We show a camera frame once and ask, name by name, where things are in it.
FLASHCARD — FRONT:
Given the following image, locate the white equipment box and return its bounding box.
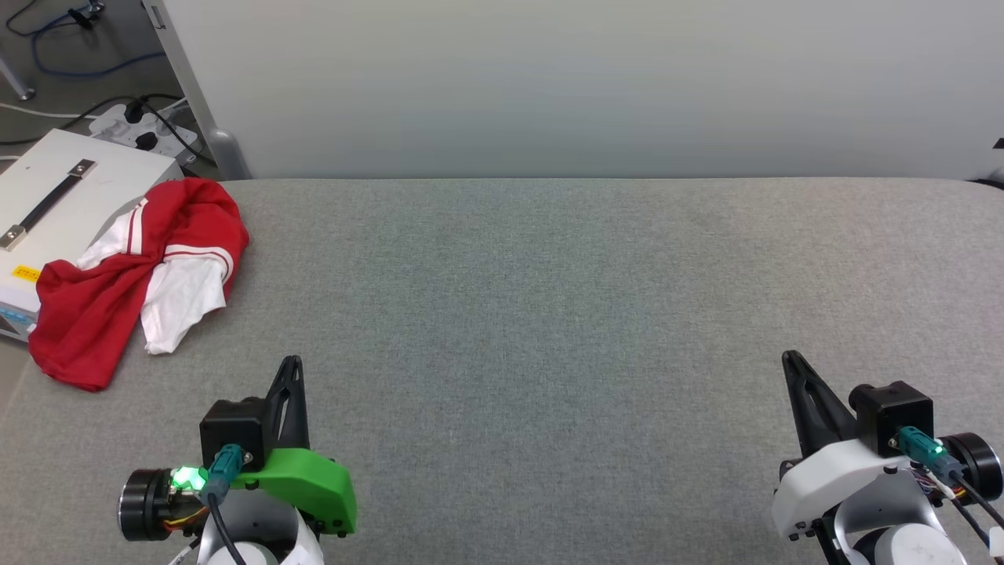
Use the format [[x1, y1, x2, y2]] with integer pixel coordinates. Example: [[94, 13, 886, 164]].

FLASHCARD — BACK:
[[0, 128, 186, 343]]

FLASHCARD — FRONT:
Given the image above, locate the blue floor cable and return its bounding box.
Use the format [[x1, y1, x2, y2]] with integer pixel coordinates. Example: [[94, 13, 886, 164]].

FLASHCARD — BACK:
[[30, 6, 167, 80]]

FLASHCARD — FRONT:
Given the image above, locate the white partition panel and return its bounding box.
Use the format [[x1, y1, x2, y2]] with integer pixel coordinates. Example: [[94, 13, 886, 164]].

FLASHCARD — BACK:
[[161, 0, 1004, 182]]

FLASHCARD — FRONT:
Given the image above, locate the teal right camera connector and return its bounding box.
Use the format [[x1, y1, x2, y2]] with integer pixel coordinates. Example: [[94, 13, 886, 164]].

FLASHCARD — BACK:
[[896, 426, 962, 480]]

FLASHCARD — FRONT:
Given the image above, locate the black strap box handle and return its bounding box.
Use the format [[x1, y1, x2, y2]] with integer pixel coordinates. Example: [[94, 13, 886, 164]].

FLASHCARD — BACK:
[[0, 159, 98, 252]]

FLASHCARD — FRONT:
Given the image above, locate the teal left camera connector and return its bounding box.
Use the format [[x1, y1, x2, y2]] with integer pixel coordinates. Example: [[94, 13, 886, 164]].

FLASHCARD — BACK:
[[205, 443, 246, 504]]

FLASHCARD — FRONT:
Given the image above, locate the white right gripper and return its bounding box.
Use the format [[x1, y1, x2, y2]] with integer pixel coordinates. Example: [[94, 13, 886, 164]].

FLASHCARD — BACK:
[[771, 350, 915, 542]]

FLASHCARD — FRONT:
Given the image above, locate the white power strip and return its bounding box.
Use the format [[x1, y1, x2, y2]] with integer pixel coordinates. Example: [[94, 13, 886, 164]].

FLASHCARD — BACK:
[[88, 102, 202, 166]]

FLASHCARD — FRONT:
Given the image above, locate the black floor cable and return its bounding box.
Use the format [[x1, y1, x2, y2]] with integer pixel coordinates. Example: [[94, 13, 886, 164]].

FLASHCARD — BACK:
[[0, 94, 186, 147]]

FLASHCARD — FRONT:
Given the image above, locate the red and white baseball shirt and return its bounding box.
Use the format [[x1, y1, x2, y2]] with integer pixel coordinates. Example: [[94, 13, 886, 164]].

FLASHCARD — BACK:
[[28, 177, 250, 392]]

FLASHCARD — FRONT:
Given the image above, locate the white floor cable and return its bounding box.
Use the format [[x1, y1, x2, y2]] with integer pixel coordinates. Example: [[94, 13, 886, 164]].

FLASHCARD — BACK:
[[0, 102, 96, 120]]

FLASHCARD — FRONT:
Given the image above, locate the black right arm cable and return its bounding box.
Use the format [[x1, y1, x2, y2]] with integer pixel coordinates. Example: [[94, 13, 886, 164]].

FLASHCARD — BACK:
[[945, 471, 1004, 550]]

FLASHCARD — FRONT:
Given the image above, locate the grey metal stand leg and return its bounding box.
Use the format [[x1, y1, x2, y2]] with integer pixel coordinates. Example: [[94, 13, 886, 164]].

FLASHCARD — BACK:
[[0, 53, 37, 102]]

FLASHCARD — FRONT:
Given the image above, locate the grey metal panel post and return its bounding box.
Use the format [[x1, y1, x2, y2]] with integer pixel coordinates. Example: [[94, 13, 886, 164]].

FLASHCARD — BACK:
[[141, 0, 253, 181]]

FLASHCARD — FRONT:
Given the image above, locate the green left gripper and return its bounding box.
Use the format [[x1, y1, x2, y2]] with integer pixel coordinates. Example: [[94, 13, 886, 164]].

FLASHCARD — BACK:
[[227, 355, 358, 539]]

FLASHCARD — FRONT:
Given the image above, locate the teal camera connector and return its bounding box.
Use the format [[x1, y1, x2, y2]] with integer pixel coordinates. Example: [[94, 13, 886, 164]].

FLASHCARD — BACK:
[[205, 443, 246, 504], [896, 426, 962, 480]]

